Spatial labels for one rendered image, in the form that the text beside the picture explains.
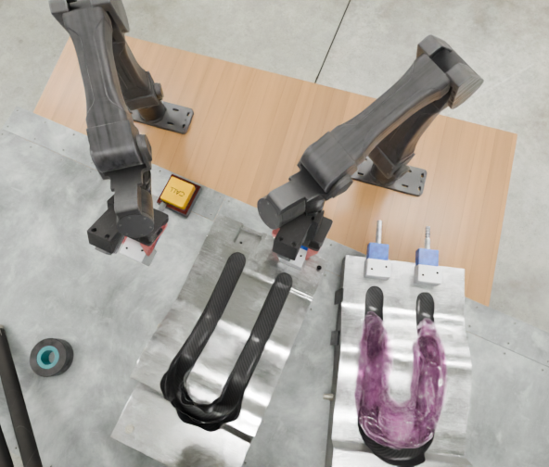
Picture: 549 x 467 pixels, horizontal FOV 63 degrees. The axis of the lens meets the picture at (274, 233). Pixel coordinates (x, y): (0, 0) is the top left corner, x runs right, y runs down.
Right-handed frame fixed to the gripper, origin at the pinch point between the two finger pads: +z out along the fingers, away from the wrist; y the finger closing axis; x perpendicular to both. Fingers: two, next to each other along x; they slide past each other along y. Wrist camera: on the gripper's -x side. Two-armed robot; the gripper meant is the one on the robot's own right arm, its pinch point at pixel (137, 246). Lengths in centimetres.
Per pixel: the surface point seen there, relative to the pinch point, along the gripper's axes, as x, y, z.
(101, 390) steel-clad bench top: -19.5, 2.2, 27.6
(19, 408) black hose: -29.9, -9.1, 25.2
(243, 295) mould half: 3.2, 22.6, 5.7
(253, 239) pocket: 15.1, 19.3, 2.0
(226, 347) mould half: -7.1, 24.1, 9.4
